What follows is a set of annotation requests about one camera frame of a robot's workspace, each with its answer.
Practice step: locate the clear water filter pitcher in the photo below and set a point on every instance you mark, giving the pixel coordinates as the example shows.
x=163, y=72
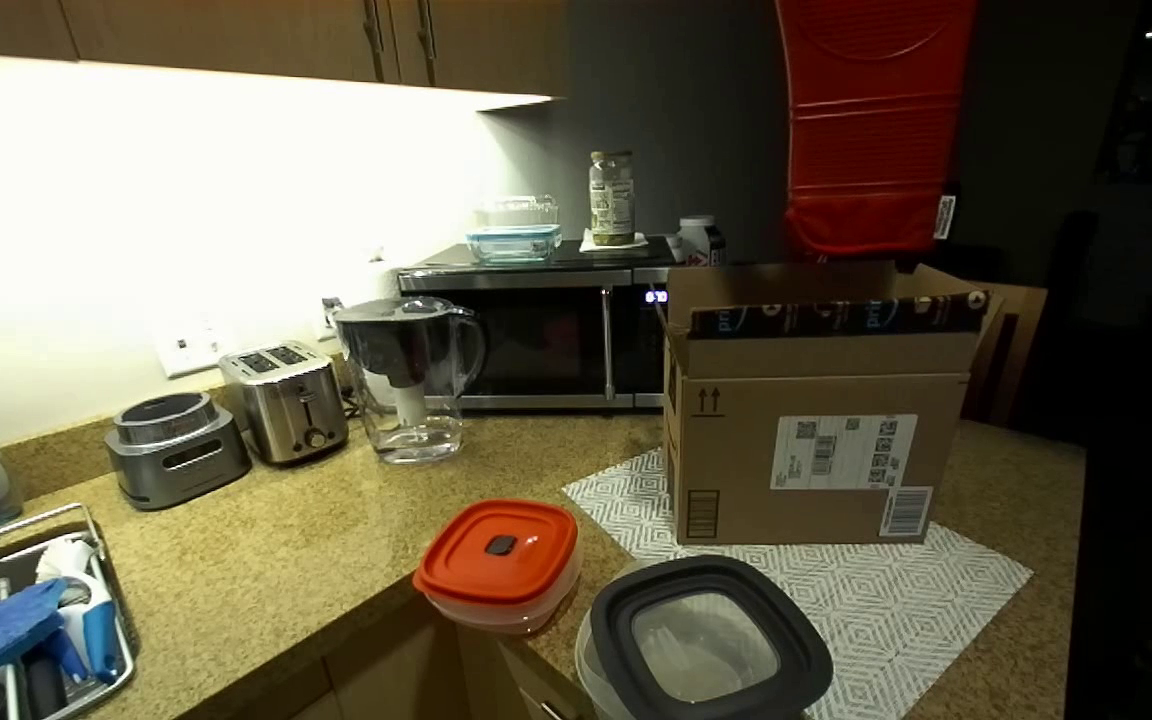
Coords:
x=414, y=361

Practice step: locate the metal sink caddy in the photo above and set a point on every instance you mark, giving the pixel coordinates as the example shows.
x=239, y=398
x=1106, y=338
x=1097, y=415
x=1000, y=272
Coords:
x=40, y=547

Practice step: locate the silver toaster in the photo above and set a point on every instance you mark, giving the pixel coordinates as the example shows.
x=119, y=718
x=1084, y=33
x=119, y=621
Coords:
x=285, y=403

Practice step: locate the orange lid food container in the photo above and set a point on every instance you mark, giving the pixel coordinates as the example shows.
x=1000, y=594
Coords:
x=503, y=566

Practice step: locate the grey round appliance base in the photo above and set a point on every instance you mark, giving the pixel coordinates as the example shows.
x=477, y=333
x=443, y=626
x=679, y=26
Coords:
x=172, y=446

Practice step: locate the clear glass container blue lid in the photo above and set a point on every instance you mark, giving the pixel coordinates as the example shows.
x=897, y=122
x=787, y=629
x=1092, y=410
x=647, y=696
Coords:
x=514, y=230

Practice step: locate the grey lid food container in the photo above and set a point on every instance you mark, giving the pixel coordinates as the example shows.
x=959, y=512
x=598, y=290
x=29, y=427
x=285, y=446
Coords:
x=696, y=637

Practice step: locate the black microwave oven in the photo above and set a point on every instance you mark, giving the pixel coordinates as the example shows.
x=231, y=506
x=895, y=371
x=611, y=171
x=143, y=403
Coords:
x=565, y=330

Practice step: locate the glass jar on microwave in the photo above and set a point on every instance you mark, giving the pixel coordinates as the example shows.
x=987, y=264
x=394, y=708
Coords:
x=611, y=200

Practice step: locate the blue dish brush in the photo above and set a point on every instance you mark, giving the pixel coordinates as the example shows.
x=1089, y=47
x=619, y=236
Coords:
x=68, y=616

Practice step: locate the brown cardboard box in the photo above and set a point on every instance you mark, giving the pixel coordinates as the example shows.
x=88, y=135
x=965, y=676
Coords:
x=812, y=403

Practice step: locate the white patterned placemat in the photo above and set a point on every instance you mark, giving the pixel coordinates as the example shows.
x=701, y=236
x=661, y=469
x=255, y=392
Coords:
x=888, y=615

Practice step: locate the wooden chair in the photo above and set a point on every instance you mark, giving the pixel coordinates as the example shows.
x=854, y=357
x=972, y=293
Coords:
x=1017, y=344

